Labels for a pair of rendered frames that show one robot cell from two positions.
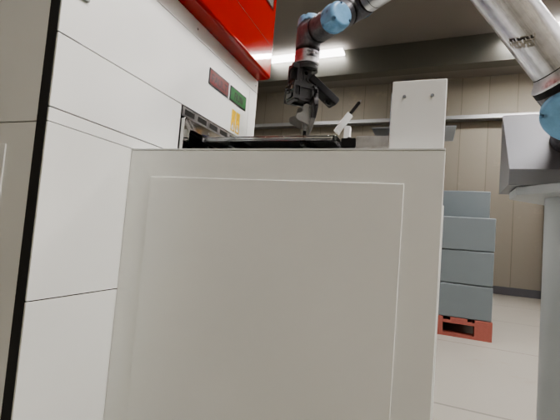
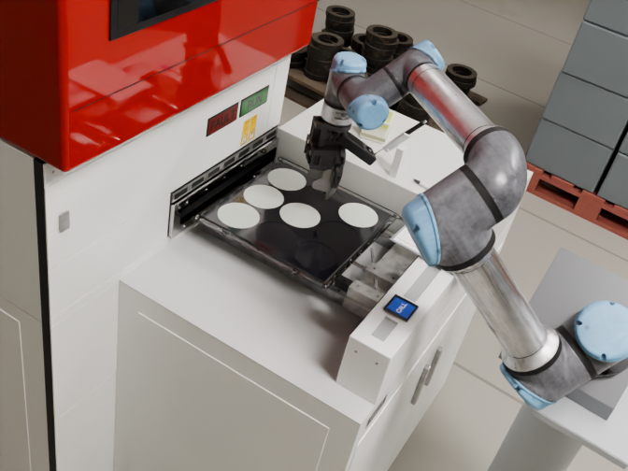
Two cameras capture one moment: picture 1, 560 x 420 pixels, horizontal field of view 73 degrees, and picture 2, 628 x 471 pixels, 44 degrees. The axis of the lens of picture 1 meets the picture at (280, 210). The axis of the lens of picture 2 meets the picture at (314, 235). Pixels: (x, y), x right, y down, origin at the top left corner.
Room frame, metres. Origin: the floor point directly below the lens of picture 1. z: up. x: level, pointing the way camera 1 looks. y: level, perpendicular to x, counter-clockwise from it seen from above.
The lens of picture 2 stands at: (-0.41, -0.14, 2.01)
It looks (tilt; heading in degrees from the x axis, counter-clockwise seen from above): 37 degrees down; 3
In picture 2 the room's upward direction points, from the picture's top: 13 degrees clockwise
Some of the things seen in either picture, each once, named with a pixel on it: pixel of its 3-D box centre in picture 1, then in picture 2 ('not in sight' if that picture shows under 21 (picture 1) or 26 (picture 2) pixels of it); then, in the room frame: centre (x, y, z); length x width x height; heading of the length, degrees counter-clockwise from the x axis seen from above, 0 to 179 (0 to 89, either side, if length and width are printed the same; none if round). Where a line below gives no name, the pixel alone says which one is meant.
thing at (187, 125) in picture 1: (222, 153); (227, 183); (1.18, 0.19, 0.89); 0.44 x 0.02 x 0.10; 160
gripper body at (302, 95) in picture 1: (302, 86); (328, 142); (1.13, -0.04, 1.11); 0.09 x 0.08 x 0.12; 113
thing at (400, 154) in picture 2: (342, 132); (394, 150); (1.31, -0.20, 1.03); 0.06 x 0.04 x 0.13; 70
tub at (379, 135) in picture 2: not in sight; (377, 124); (1.48, -0.13, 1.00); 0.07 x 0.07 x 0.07; 85
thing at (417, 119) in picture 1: (417, 152); (419, 300); (0.93, -0.33, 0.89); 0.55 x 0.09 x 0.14; 160
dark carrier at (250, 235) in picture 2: (287, 154); (299, 216); (1.12, -0.01, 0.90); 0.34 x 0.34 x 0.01; 70
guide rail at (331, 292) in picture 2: not in sight; (290, 269); (0.98, -0.02, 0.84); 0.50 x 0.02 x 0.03; 70
